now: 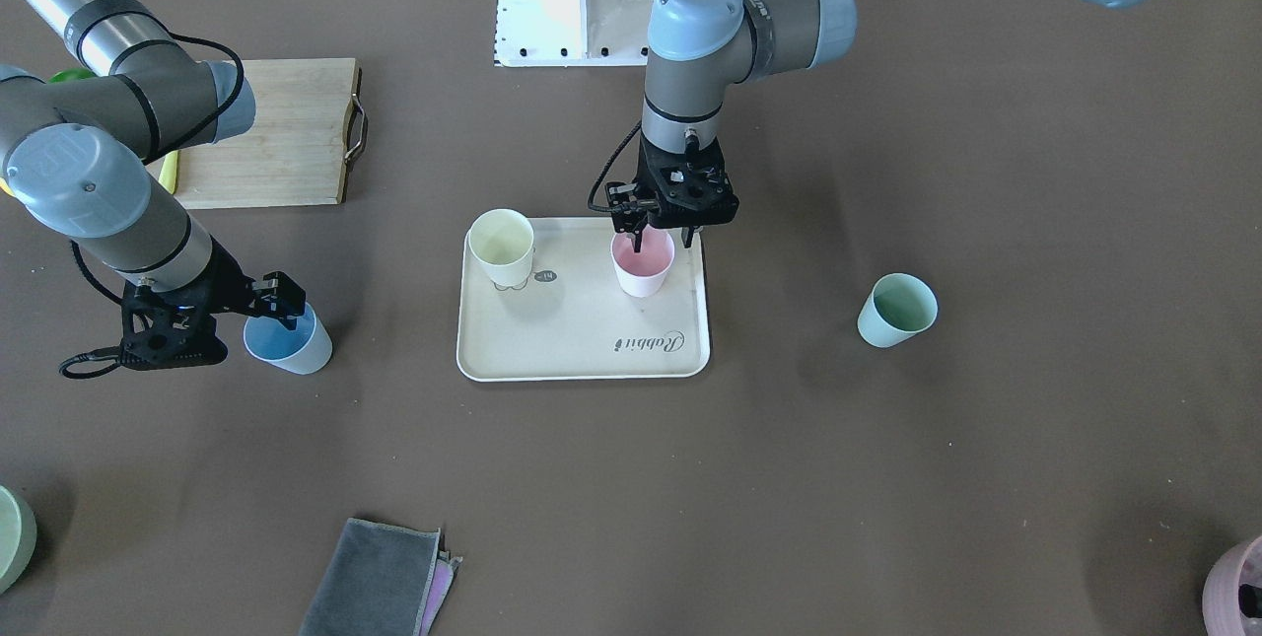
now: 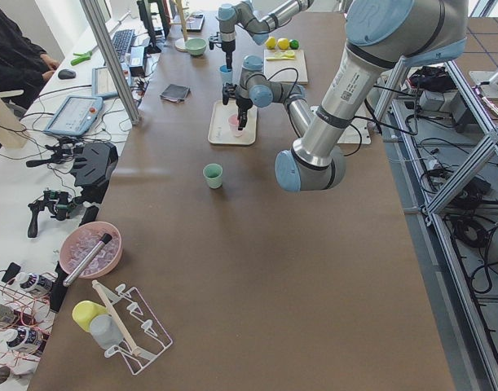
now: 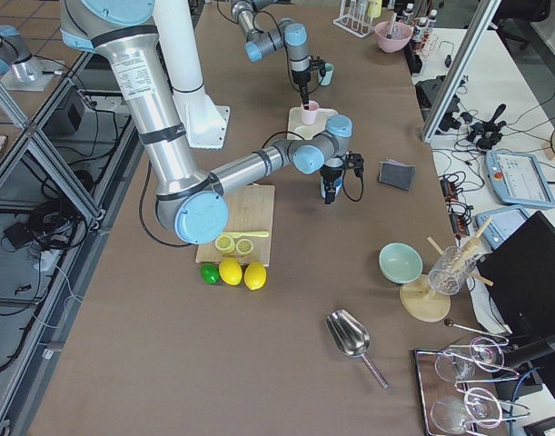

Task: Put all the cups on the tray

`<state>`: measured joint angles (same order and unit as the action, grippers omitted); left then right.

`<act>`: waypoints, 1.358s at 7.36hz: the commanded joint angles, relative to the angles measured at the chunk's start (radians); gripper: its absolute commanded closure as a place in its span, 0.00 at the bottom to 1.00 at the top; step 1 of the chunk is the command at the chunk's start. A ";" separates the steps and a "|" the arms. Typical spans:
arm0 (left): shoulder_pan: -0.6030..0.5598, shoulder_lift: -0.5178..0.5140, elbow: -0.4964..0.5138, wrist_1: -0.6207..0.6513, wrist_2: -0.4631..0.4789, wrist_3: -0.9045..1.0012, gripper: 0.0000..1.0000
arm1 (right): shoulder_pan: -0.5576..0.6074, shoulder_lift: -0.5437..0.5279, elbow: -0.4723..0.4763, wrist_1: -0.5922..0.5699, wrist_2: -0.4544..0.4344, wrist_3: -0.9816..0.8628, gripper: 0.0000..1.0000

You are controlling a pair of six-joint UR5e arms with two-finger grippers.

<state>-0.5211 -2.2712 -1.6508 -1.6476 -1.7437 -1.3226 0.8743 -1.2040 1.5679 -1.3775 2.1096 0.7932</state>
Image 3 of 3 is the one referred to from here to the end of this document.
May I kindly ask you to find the blue cup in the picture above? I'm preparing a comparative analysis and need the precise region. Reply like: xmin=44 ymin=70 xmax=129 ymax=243
xmin=321 ymin=177 xmax=342 ymax=199

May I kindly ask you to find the lemon slice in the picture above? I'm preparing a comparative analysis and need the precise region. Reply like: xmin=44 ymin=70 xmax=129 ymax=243
xmin=214 ymin=234 xmax=236 ymax=254
xmin=235 ymin=238 xmax=254 ymax=256

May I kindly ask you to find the pale yellow cup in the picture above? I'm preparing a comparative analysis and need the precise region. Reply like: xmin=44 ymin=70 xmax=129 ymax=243
xmin=293 ymin=125 xmax=322 ymax=140

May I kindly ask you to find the beige rabbit tray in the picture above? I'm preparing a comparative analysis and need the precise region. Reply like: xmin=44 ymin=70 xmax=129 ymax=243
xmin=287 ymin=107 xmax=338 ymax=139

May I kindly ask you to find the pink cup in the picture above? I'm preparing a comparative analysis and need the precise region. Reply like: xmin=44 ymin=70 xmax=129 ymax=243
xmin=300 ymin=100 xmax=320 ymax=125

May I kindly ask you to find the teach pendant tablet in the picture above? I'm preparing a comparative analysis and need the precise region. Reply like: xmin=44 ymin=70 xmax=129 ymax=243
xmin=485 ymin=150 xmax=555 ymax=209

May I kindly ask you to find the lower whole lemon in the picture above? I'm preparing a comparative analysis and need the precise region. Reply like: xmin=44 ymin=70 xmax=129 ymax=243
xmin=243 ymin=262 xmax=267 ymax=291

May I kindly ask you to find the green lime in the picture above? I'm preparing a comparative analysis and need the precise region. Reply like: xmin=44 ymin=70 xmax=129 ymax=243
xmin=200 ymin=263 xmax=221 ymax=284

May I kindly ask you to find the upper whole lemon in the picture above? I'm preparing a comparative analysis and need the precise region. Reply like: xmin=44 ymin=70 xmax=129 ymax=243
xmin=218 ymin=257 xmax=243 ymax=286

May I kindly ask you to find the white wire rack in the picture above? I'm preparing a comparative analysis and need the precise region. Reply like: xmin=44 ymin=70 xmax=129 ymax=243
xmin=332 ymin=0 xmax=382 ymax=38

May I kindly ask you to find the clear glass tumbler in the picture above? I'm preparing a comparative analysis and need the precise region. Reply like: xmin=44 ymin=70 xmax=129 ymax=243
xmin=428 ymin=246 xmax=477 ymax=295

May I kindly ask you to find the grey folded cloth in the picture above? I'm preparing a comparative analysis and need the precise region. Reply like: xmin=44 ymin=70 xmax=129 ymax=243
xmin=378 ymin=161 xmax=416 ymax=191

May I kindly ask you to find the green cup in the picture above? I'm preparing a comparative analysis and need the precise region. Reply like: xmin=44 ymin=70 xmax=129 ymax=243
xmin=320 ymin=63 xmax=334 ymax=86

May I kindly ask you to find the wine glass rack tray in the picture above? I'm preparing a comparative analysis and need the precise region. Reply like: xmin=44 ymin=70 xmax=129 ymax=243
xmin=412 ymin=335 xmax=555 ymax=435

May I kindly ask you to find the black monitor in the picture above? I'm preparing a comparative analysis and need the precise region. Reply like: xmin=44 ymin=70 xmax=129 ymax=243
xmin=478 ymin=212 xmax=555 ymax=337

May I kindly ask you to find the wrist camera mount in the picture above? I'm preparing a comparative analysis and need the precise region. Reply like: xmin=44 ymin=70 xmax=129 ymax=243
xmin=308 ymin=55 xmax=326 ymax=80
xmin=344 ymin=152 xmax=364 ymax=179

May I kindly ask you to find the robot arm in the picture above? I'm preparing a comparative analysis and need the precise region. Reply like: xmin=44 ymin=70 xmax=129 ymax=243
xmin=230 ymin=0 xmax=312 ymax=109
xmin=60 ymin=1 xmax=352 ymax=244

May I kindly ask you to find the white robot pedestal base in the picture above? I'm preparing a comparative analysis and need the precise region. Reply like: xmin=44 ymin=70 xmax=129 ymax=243
xmin=154 ymin=0 xmax=231 ymax=150

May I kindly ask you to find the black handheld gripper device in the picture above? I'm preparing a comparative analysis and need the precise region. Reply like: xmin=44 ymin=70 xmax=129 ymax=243
xmin=467 ymin=104 xmax=507 ymax=150

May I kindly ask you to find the green bowl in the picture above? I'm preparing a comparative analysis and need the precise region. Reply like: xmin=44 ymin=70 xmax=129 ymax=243
xmin=379 ymin=243 xmax=423 ymax=284

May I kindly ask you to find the aluminium frame post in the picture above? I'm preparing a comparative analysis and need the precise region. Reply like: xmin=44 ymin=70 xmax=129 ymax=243
xmin=421 ymin=0 xmax=500 ymax=145

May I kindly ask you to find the metal scoop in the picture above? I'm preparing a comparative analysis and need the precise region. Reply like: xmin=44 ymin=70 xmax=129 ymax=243
xmin=325 ymin=309 xmax=389 ymax=390

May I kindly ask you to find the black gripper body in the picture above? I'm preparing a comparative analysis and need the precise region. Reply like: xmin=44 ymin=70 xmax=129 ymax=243
xmin=291 ymin=69 xmax=311 ymax=91
xmin=320 ymin=158 xmax=344 ymax=181

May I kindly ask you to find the wooden cup stand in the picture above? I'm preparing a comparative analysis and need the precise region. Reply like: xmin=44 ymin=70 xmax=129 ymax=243
xmin=400 ymin=218 xmax=493 ymax=322

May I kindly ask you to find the yellow plastic knife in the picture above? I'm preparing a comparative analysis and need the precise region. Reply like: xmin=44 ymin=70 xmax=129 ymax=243
xmin=222 ymin=231 xmax=270 ymax=239

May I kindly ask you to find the pink bowl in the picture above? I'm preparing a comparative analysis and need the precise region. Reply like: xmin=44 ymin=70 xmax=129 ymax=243
xmin=374 ymin=21 xmax=413 ymax=53

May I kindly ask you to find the wooden cutting board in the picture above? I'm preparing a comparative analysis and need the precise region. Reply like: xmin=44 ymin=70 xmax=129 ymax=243
xmin=195 ymin=184 xmax=275 ymax=267

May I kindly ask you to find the upper lemon slice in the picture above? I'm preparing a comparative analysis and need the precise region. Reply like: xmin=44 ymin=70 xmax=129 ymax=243
xmin=214 ymin=234 xmax=236 ymax=254

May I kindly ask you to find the lower lemon slice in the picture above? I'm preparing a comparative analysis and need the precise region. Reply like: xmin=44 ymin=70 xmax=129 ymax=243
xmin=235 ymin=238 xmax=254 ymax=256

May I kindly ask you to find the whole lemon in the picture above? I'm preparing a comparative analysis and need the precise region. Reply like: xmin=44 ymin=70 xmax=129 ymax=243
xmin=218 ymin=257 xmax=243 ymax=286
xmin=243 ymin=262 xmax=267 ymax=291

